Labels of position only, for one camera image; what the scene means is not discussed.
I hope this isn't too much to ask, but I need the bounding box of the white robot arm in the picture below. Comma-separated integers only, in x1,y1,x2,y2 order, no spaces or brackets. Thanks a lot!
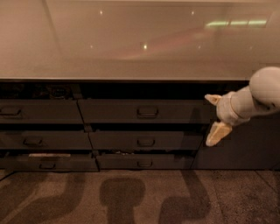
205,66,280,146

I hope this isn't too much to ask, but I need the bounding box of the dark grey drawer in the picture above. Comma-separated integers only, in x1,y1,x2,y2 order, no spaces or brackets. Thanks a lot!
89,131,203,151
0,154,99,172
0,99,82,124
0,131,92,150
78,99,215,123
96,154,193,170

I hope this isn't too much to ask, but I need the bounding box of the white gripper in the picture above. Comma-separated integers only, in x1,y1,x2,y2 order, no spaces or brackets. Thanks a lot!
205,92,249,147

